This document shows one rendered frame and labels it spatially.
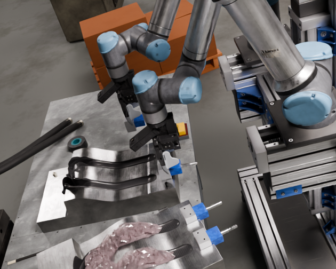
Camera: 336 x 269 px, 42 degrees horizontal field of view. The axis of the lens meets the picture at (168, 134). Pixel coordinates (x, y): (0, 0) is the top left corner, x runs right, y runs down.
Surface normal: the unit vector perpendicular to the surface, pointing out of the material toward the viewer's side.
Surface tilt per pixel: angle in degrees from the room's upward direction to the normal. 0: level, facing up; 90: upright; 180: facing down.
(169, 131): 90
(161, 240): 26
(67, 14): 90
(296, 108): 97
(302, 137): 0
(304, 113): 97
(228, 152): 0
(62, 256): 0
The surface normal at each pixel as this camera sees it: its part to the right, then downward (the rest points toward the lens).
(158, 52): 0.53, 0.43
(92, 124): -0.23, -0.76
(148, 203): 0.05, 0.61
